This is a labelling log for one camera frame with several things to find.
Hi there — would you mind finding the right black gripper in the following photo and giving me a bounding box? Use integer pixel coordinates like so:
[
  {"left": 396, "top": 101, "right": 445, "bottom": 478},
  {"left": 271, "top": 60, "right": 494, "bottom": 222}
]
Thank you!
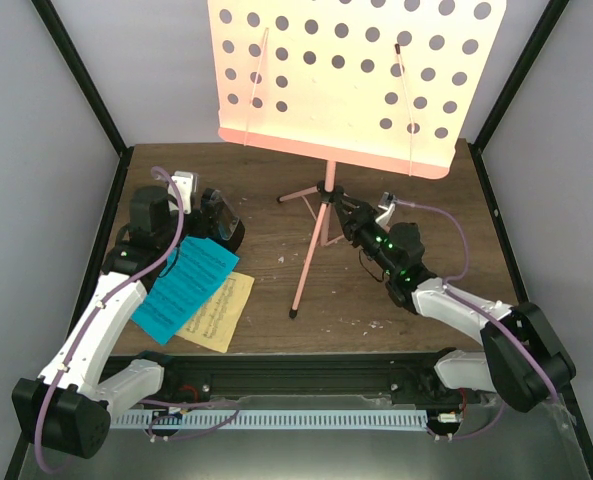
[{"left": 333, "top": 195, "right": 397, "bottom": 278}]

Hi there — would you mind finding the black metronome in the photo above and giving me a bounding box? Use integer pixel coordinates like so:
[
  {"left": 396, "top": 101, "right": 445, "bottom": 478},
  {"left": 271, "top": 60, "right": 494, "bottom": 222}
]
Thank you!
[{"left": 200, "top": 188, "right": 245, "bottom": 253}]

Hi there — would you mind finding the blue sheet music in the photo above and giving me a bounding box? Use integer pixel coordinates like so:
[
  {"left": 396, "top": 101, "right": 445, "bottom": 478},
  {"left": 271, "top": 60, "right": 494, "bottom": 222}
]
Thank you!
[{"left": 132, "top": 237, "right": 239, "bottom": 345}]

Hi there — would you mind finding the yellow sheet music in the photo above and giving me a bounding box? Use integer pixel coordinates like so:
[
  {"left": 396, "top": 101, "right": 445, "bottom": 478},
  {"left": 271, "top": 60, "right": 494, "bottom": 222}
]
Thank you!
[{"left": 176, "top": 272, "right": 255, "bottom": 353}]

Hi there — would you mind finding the pink music stand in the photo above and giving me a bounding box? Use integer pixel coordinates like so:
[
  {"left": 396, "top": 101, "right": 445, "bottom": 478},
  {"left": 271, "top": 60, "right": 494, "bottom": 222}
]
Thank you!
[{"left": 206, "top": 0, "right": 508, "bottom": 320}]

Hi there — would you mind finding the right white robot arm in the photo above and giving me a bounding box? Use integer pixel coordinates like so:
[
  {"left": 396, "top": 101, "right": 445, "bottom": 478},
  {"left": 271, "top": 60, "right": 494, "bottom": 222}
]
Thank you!
[{"left": 330, "top": 193, "right": 576, "bottom": 413}]

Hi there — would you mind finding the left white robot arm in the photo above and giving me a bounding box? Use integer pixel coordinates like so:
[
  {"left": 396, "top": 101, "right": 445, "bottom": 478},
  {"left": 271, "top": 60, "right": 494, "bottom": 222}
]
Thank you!
[{"left": 12, "top": 178, "right": 219, "bottom": 459}]

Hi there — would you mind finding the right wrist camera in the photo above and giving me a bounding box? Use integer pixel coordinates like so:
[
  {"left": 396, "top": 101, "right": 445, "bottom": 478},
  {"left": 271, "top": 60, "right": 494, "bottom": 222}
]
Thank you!
[{"left": 375, "top": 192, "right": 396, "bottom": 229}]

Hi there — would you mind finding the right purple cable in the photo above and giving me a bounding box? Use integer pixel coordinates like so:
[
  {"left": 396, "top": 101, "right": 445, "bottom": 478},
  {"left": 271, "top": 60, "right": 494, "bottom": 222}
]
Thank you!
[{"left": 393, "top": 198, "right": 561, "bottom": 441}]

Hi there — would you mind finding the black aluminium frame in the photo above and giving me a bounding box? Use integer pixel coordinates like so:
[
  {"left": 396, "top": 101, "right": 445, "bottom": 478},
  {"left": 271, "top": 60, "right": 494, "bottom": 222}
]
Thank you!
[{"left": 3, "top": 0, "right": 593, "bottom": 480}]

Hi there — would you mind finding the light blue slotted cable duct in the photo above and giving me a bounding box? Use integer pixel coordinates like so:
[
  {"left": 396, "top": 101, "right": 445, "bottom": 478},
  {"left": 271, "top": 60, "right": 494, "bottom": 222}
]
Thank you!
[{"left": 111, "top": 409, "right": 428, "bottom": 431}]

